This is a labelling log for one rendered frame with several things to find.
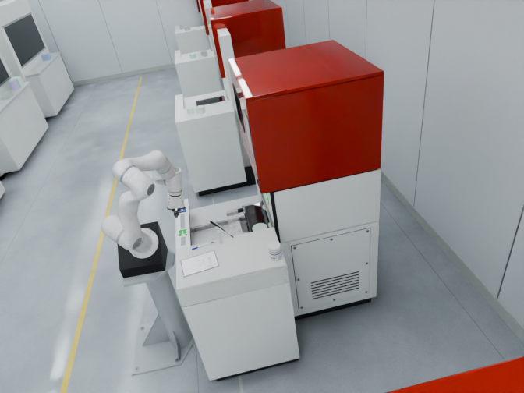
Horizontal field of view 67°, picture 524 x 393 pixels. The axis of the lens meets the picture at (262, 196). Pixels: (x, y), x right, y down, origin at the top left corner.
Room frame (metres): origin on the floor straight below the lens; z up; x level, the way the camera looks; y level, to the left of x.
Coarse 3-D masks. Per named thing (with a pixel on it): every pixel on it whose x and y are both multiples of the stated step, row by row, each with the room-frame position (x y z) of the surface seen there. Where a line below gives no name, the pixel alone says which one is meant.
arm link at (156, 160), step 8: (152, 152) 1.80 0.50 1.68; (160, 152) 1.82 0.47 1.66; (120, 160) 1.74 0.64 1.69; (128, 160) 1.74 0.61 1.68; (136, 160) 1.75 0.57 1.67; (144, 160) 1.75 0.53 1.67; (152, 160) 1.76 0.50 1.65; (160, 160) 1.78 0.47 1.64; (168, 160) 1.88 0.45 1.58; (112, 168) 1.72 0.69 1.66; (120, 168) 1.70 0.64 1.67; (128, 168) 1.69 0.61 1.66; (144, 168) 1.76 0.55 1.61; (152, 168) 1.76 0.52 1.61; (160, 168) 1.81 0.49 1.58; (168, 168) 1.86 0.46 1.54; (120, 176) 1.68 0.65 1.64
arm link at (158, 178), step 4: (172, 168) 1.91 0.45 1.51; (156, 172) 1.99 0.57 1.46; (168, 172) 1.88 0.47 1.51; (172, 172) 1.91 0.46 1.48; (156, 176) 1.97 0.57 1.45; (160, 176) 1.95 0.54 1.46; (164, 176) 1.89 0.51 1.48; (168, 176) 1.90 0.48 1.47; (172, 176) 1.93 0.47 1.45; (156, 180) 1.99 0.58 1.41; (160, 180) 2.04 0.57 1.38; (160, 184) 2.05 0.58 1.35; (164, 184) 2.04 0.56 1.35
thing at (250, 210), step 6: (252, 204) 2.33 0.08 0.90; (258, 204) 2.32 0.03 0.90; (246, 210) 2.28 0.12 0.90; (252, 210) 2.27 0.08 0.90; (258, 210) 2.25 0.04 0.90; (264, 210) 2.24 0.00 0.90; (246, 216) 2.20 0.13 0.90; (252, 216) 2.19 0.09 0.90; (258, 216) 2.18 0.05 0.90; (264, 216) 2.17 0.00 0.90; (252, 222) 2.12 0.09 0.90; (258, 222) 2.11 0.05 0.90; (264, 222) 2.10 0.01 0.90
